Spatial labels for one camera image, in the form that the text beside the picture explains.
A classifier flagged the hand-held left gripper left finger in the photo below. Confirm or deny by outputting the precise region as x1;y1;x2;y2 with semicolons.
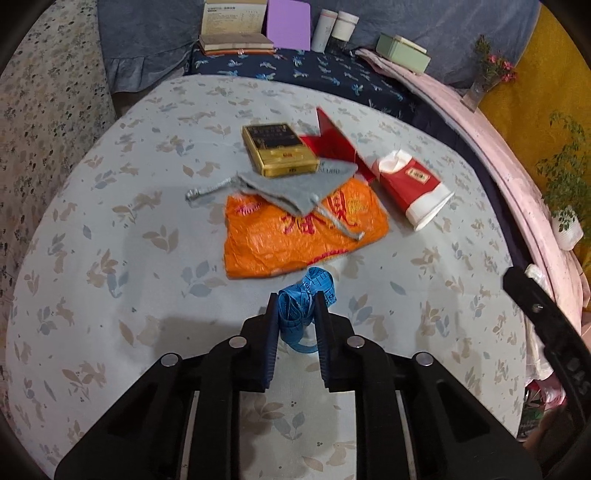
54;293;281;480

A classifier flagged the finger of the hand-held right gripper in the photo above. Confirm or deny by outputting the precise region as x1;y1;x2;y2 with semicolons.
502;267;591;407

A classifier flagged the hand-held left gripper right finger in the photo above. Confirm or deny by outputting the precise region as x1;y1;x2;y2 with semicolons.
314;292;541;480

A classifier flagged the blue measuring tape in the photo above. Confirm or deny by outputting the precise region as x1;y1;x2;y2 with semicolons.
277;267;338;355

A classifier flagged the orange plastic bag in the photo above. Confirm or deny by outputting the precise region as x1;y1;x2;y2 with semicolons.
224;178;390;279

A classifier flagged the grey drawstring pouch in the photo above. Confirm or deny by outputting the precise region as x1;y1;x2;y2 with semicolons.
185;158;365;241

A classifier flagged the red white carton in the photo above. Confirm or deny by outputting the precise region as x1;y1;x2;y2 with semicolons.
372;150;455;232

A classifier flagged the gold cigarette box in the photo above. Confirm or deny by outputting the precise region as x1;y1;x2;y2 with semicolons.
242;122;320;178

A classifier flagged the potted plant in white pot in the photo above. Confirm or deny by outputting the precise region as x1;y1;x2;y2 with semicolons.
536;111;591;252

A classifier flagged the pink table cloth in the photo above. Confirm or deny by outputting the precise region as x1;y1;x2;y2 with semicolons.
355;48;591;324

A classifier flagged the dark purple cloth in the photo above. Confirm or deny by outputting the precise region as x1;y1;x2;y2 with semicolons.
406;99;541;268

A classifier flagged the glass vase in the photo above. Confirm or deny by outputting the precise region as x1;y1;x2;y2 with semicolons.
462;76;491;112

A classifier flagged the mustard yellow cloth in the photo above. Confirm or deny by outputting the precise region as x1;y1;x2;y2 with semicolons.
478;4;591;195

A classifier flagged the pink flower sprig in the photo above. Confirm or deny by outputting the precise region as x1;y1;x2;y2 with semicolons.
473;34;518;86

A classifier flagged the navy leaf print cloth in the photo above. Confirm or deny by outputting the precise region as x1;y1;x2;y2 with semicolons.
185;46;419;123

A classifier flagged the green tissue box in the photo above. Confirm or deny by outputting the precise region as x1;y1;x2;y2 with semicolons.
375;33;432;75

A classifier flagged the white tube bottle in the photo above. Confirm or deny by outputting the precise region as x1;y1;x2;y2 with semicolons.
311;8;338;53

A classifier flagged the white capped jar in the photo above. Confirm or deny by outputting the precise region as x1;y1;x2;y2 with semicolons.
331;10;360;47

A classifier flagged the purple notebook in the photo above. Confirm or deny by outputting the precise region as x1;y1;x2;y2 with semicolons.
267;0;312;51

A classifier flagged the speckled floral cloth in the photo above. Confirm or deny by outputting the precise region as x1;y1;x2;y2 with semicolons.
0;0;116;296

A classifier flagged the open book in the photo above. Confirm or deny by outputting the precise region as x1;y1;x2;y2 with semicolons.
198;0;275;56

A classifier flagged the blue backdrop cloth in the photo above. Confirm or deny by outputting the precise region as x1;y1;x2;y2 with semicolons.
97;0;541;93

